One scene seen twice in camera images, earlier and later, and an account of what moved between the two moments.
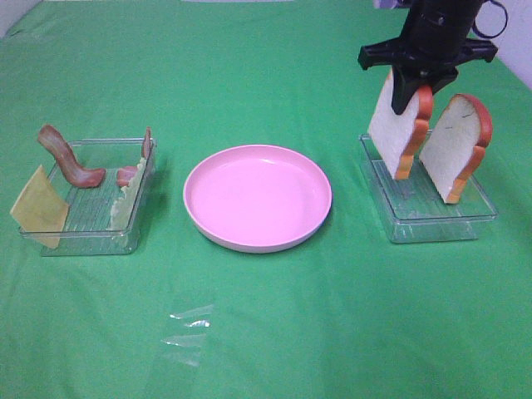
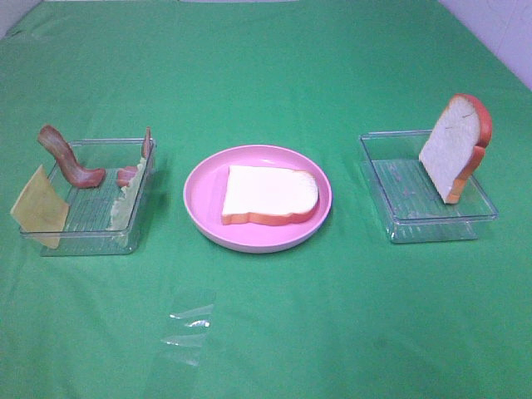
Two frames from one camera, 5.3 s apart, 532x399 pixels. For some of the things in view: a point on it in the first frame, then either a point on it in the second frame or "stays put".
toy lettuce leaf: (122, 207) stays put
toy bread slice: (399, 136) to (268, 195)
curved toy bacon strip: (66, 160) stays put
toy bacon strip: (125, 174) stays put
